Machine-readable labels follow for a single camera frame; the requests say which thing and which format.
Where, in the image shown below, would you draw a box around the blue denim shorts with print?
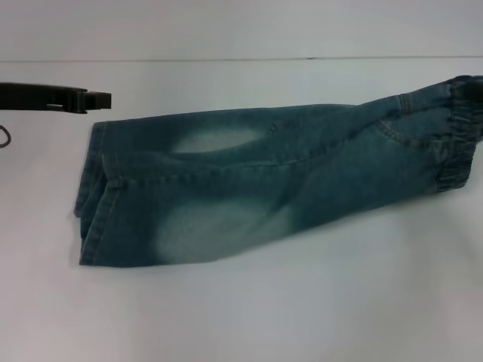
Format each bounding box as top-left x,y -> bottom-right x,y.
73,74 -> 483,267

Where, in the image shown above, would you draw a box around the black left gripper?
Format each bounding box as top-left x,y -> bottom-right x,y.
0,82 -> 113,115

